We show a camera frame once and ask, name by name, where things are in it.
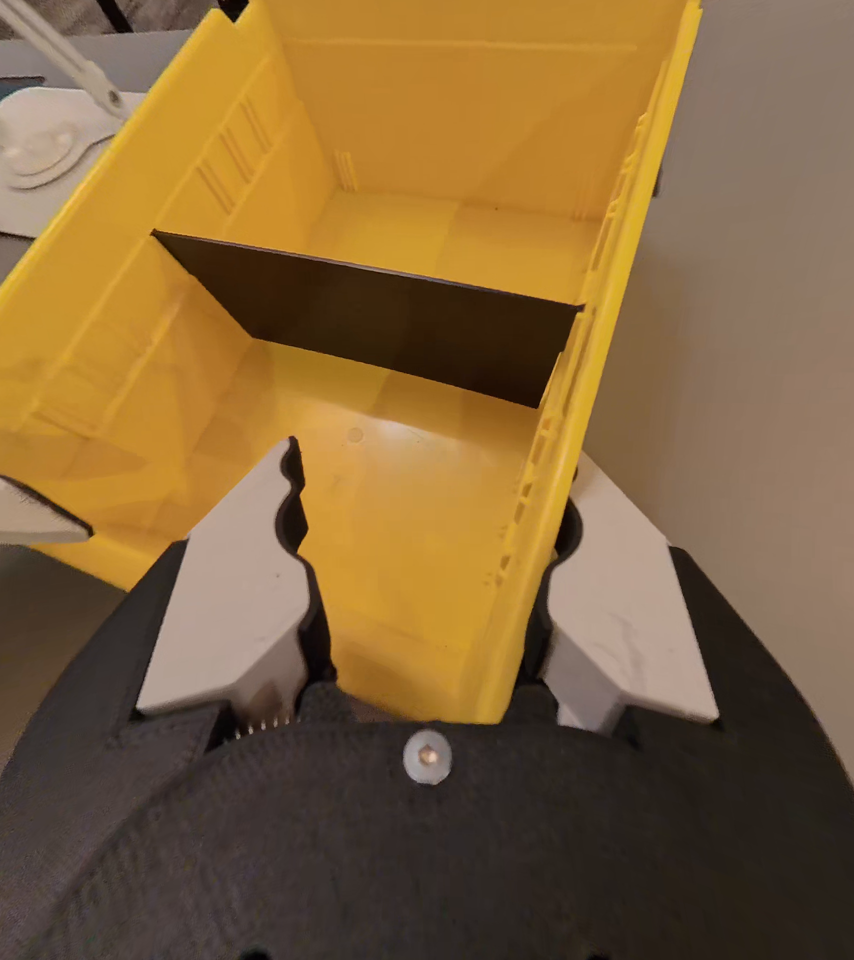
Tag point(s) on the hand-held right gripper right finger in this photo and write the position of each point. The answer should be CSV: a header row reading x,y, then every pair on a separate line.
x,y
622,615

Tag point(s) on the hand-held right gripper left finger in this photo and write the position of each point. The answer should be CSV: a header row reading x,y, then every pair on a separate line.
x,y
232,600

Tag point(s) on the cardboard bin divider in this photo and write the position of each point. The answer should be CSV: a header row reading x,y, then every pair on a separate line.
x,y
397,330

